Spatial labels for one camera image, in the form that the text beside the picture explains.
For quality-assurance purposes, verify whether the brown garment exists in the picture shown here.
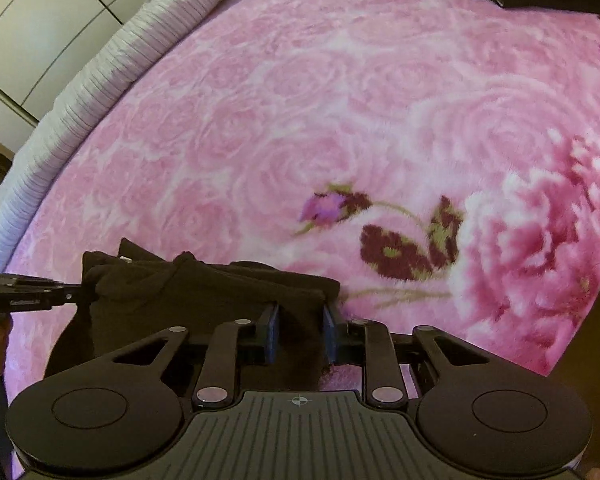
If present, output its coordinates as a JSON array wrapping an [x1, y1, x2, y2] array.
[[45, 237, 342, 394]]

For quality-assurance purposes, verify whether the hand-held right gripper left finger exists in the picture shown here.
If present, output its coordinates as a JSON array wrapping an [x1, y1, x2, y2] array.
[[114, 302, 281, 409]]

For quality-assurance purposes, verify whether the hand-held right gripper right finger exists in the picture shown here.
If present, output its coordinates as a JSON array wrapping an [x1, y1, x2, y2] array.
[[322, 305, 491, 408]]

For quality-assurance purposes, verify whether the rolled white ribbed quilt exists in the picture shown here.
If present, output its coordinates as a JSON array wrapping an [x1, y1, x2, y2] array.
[[0, 0, 301, 274]]

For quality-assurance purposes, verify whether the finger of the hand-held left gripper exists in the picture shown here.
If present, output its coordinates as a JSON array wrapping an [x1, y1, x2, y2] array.
[[0, 273, 64, 291], [45, 284, 86, 309]]

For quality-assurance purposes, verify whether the white wardrobe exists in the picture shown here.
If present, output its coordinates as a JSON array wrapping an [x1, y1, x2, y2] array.
[[0, 0, 164, 129]]

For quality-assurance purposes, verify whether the pink floral blanket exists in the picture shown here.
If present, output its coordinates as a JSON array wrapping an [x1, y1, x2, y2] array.
[[2, 0, 600, 466]]

